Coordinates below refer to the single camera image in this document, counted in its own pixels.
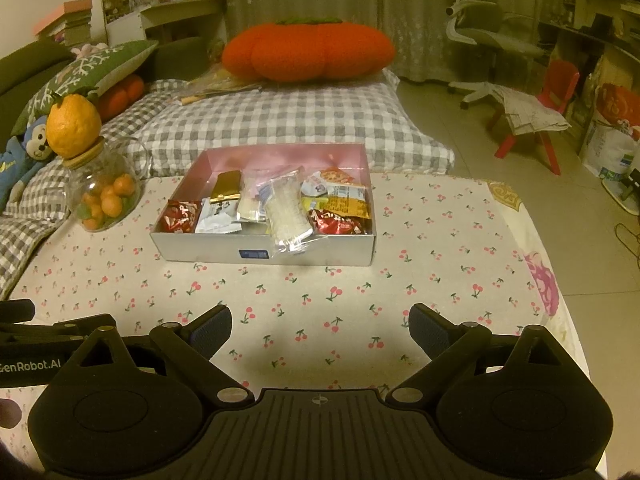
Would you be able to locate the stack of books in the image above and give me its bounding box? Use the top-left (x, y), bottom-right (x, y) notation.
top-left (31, 0), bottom-right (97, 48)

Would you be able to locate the dark green sofa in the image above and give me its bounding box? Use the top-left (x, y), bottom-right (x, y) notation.
top-left (0, 36), bottom-right (222, 137)

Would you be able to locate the white packet black print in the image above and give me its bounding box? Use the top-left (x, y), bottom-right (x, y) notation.
top-left (194, 197), bottom-right (242, 234)

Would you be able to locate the small orange cushion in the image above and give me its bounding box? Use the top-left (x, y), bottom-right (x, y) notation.
top-left (94, 73), bottom-right (147, 123)

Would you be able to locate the white orange biscuit packet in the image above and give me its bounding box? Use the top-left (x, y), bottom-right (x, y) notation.
top-left (304, 167), bottom-right (357, 197)

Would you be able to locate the grey office chair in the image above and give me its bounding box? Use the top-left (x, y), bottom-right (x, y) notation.
top-left (444, 0), bottom-right (547, 112)

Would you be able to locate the white orange sack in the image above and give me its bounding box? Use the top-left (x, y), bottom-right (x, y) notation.
top-left (579, 81), bottom-right (640, 182)

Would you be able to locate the cluttered wooden shelf unit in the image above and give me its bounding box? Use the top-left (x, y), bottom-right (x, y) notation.
top-left (539, 0), bottom-right (640, 87)

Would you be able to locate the gold wrapper snack bar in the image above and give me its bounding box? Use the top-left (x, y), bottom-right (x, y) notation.
top-left (209, 171), bottom-right (243, 206)

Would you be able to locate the white desk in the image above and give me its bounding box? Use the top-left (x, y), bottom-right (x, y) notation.
top-left (101, 0), bottom-right (227, 47)

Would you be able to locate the round glass jar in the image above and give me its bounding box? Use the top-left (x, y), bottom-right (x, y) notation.
top-left (64, 136), bottom-right (152, 234)

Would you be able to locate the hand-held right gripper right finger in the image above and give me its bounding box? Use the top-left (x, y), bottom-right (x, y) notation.
top-left (386, 303), bottom-right (577, 405)

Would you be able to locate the green patterned cushion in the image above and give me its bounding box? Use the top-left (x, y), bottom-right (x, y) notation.
top-left (9, 39), bottom-right (161, 137)

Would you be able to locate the grey checked pillow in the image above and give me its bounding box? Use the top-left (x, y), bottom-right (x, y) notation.
top-left (0, 79), bottom-right (457, 302)

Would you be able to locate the wooden jar lid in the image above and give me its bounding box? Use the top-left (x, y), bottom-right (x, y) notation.
top-left (61, 139), bottom-right (109, 169)

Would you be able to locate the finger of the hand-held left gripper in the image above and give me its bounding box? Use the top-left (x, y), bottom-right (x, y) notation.
top-left (0, 313), bottom-right (118, 346)
top-left (0, 298), bottom-right (37, 324)

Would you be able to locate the big orange pumpkin cushion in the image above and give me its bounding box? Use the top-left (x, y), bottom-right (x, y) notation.
top-left (221, 16), bottom-right (397, 83)

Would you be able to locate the red plastic chair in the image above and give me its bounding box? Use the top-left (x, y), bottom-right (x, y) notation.
top-left (494, 58), bottom-right (582, 177)

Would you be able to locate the red snack packet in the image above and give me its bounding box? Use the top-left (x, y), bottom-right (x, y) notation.
top-left (159, 199), bottom-right (202, 234)
top-left (306, 209), bottom-right (375, 237)

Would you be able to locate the crinkled clear plastic bag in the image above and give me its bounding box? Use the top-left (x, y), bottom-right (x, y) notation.
top-left (174, 66), bottom-right (264, 107)

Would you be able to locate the crumpled printed paper sheet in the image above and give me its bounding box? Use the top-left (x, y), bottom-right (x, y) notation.
top-left (491, 84), bottom-right (573, 137)

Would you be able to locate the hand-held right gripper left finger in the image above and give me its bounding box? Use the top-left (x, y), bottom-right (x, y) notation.
top-left (66, 303), bottom-right (253, 406)

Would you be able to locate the long clear rice cracker packet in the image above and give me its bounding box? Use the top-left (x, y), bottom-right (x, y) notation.
top-left (261, 167), bottom-right (316, 257)

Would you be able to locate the cluster of small orange fruits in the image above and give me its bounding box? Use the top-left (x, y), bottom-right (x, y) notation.
top-left (77, 172), bottom-right (138, 231)

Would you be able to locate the blue monkey plush toy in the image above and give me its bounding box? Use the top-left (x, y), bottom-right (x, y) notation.
top-left (0, 114), bottom-right (67, 212)

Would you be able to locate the cherry print tablecloth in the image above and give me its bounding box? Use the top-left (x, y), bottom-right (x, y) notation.
top-left (0, 169), bottom-right (592, 480)

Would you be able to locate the large orange citrus fruit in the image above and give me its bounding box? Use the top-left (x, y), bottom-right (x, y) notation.
top-left (46, 93), bottom-right (103, 159)

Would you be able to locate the cream floral table cover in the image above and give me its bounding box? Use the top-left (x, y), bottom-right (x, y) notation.
top-left (486, 179), bottom-right (563, 318)

